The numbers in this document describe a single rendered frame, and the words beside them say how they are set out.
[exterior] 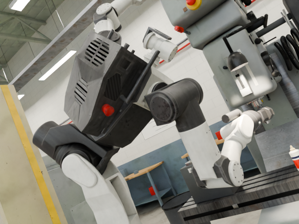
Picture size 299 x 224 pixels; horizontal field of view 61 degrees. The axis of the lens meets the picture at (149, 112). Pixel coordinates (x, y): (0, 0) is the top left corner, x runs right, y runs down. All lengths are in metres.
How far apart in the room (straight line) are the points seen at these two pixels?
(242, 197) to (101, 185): 0.64
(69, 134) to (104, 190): 0.23
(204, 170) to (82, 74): 0.48
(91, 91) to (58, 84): 7.70
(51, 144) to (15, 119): 1.40
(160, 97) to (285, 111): 1.04
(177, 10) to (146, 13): 5.39
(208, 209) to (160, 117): 0.70
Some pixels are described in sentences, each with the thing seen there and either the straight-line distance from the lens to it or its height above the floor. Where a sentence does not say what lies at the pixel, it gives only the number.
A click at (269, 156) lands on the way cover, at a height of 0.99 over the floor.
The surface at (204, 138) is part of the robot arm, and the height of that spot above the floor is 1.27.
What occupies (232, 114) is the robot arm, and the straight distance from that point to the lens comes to 1.04.
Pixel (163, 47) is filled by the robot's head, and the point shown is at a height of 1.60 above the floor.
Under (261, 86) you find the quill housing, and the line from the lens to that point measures 1.15.
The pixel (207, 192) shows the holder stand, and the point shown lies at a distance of 1.33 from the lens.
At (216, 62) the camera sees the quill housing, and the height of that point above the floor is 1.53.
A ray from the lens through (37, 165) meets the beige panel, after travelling 2.30.
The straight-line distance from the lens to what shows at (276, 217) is 1.13.
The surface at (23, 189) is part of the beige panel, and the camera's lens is 2.20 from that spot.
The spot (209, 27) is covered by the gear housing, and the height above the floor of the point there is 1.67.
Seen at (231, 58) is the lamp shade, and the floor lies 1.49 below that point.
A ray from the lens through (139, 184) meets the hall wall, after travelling 7.04.
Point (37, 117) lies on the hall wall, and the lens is 9.45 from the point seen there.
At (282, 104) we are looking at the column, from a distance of 1.61.
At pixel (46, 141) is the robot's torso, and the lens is 0.99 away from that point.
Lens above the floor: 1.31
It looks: 7 degrees up
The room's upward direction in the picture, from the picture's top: 25 degrees counter-clockwise
